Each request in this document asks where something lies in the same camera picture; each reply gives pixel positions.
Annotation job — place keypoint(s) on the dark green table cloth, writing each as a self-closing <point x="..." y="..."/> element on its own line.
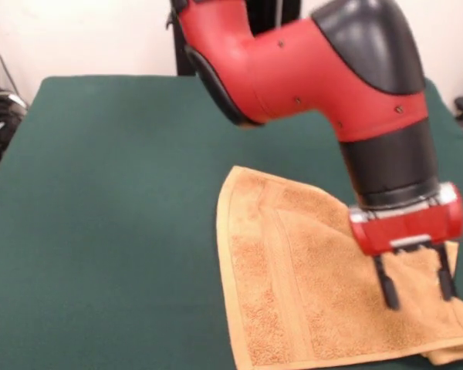
<point x="100" y="231"/>

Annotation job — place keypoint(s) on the tan terry towel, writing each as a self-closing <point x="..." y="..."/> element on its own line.
<point x="312" y="289"/>

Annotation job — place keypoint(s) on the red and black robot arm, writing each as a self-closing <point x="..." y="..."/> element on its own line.
<point x="293" y="69"/>

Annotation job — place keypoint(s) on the black robot pedestal frame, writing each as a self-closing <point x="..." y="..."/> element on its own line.
<point x="183" y="58"/>

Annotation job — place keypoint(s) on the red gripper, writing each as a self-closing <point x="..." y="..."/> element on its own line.
<point x="409" y="227"/>

